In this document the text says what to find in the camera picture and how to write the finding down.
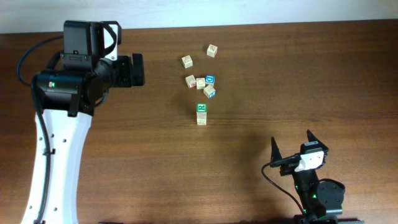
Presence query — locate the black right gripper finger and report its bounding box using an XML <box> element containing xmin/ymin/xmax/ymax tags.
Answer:
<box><xmin>271</xmin><ymin>137</ymin><xmax>282</xmax><ymax>162</ymax></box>
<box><xmin>307</xmin><ymin>129</ymin><xmax>320</xmax><ymax>144</ymax></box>

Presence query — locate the green-edged wooden block 6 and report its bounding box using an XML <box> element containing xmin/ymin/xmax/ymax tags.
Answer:
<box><xmin>197</xmin><ymin>103</ymin><xmax>208</xmax><ymax>113</ymax></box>

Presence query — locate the yellow wooden block 7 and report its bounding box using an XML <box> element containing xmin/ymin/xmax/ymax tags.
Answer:
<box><xmin>197</xmin><ymin>112</ymin><xmax>207</xmax><ymax>125</ymax></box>

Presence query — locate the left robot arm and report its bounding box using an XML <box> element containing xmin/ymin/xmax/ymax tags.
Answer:
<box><xmin>22</xmin><ymin>21</ymin><xmax>145</xmax><ymax>223</ymax></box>

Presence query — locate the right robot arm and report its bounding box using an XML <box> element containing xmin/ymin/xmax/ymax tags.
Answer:
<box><xmin>264</xmin><ymin>130</ymin><xmax>345</xmax><ymax>222</ymax></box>

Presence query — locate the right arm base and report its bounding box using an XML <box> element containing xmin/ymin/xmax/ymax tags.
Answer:
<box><xmin>293</xmin><ymin>215</ymin><xmax>365</xmax><ymax>224</ymax></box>

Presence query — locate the green R wooden block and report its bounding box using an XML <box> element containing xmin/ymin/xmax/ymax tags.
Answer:
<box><xmin>182</xmin><ymin>55</ymin><xmax>193</xmax><ymax>68</ymax></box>

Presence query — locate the wooden block K baseball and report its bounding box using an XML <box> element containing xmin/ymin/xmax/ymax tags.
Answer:
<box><xmin>185</xmin><ymin>75</ymin><xmax>197</xmax><ymax>88</ymax></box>

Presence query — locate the wooden block apple red letter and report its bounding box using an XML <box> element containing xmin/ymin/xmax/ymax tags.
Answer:
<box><xmin>196</xmin><ymin>78</ymin><xmax>206</xmax><ymax>90</ymax></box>

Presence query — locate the blue D wooden block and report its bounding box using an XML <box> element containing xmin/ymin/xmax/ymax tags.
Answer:
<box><xmin>205</xmin><ymin>75</ymin><xmax>215</xmax><ymax>86</ymax></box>

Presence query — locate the wooden block number 1 car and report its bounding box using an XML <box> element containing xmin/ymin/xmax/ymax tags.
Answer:
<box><xmin>203</xmin><ymin>85</ymin><xmax>216</xmax><ymax>98</ymax></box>

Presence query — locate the wooden block number 2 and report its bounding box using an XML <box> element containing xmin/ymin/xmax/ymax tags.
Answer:
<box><xmin>206</xmin><ymin>44</ymin><xmax>218</xmax><ymax>58</ymax></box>

